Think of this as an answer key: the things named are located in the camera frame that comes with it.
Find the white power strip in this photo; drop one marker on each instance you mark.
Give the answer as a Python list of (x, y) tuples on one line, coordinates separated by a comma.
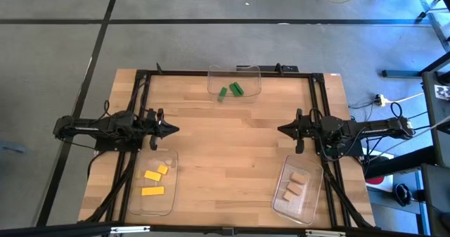
[(380, 100)]

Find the red round object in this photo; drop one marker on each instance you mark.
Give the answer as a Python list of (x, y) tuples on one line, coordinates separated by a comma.
[(376, 180)]

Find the black white fiducial tag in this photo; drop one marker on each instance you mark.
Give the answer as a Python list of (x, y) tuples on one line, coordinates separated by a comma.
[(442, 92)]

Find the long yellow block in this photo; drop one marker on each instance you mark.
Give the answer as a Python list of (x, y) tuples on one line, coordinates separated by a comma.
[(153, 191)]

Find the clear plastic bin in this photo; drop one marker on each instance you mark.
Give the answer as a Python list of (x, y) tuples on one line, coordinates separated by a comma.
[(246, 77), (140, 205), (302, 212)]

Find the black flat mounting bar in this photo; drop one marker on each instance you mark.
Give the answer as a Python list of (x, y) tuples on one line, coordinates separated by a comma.
[(267, 68)]

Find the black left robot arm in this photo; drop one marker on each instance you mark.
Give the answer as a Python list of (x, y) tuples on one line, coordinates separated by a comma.
[(88, 128)]

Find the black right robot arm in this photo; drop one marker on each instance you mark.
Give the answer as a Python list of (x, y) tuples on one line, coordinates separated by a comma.
[(372, 128)]

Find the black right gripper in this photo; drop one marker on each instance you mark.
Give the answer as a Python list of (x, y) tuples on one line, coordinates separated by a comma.
[(309, 128)]

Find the dark neighbouring workstation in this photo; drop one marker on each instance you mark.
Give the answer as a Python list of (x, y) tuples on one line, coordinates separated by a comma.
[(436, 142)]

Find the small yellow block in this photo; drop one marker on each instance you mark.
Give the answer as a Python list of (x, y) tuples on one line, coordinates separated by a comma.
[(162, 169)]

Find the black camera mounting rail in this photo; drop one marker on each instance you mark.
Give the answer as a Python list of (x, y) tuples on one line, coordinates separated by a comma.
[(175, 230)]

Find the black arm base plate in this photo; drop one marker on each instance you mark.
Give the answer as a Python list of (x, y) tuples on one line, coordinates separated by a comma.
[(351, 150), (105, 146)]

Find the black aluminium table frame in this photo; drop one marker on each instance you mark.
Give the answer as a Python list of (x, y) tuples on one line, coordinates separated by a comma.
[(313, 93)]

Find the green wooden block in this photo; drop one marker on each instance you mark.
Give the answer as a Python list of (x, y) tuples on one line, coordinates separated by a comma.
[(234, 90), (239, 88), (222, 94)]

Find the silver rail bracket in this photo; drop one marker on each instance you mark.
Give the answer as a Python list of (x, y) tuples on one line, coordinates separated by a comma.
[(130, 229), (325, 233)]

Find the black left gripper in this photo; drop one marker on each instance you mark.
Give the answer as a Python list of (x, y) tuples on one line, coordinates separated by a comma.
[(153, 126)]

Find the medium yellow block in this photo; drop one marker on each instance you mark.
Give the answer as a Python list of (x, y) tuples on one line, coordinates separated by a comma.
[(152, 176)]

